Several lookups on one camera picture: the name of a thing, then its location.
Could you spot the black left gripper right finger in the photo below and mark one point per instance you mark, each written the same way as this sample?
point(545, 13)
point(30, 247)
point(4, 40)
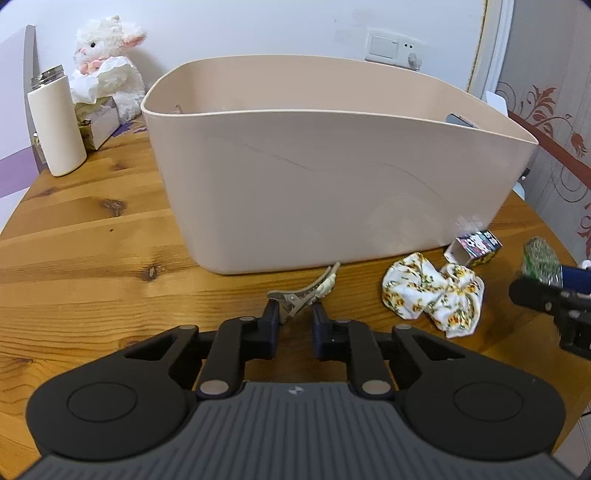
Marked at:
point(354, 344)

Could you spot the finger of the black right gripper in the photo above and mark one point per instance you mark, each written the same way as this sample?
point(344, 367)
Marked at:
point(551, 299)
point(575, 276)

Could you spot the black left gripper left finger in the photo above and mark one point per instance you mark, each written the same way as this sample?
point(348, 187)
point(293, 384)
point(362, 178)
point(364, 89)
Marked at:
point(236, 342)

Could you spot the green glitter scrunchie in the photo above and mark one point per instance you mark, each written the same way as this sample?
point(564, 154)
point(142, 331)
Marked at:
point(541, 263)

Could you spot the beige metal hair clip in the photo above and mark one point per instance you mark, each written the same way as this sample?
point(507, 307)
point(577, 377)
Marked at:
point(295, 301)

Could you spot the small printed card box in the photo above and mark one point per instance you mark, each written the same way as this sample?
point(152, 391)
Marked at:
point(473, 249)

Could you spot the white floral scrunchie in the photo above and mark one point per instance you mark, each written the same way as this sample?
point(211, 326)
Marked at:
point(452, 296)

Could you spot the beige plastic storage basket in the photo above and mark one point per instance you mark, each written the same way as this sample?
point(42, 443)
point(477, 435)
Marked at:
point(282, 162)

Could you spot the purple white headboard panel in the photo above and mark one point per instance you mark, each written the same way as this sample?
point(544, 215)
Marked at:
point(20, 162)

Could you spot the tissue box with tissues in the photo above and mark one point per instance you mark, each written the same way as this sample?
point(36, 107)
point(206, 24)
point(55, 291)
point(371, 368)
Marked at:
point(96, 112)

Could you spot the cream thermos bottle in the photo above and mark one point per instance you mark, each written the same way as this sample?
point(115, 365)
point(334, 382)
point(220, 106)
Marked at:
point(55, 122)

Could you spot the white plush lamb toy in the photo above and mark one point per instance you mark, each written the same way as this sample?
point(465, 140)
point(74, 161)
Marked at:
point(103, 67)

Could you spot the white door frame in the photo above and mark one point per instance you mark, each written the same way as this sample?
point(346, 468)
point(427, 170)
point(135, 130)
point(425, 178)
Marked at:
point(494, 37)

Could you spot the white wall socket panel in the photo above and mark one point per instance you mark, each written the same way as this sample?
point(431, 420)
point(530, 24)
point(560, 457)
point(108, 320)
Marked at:
point(395, 49)

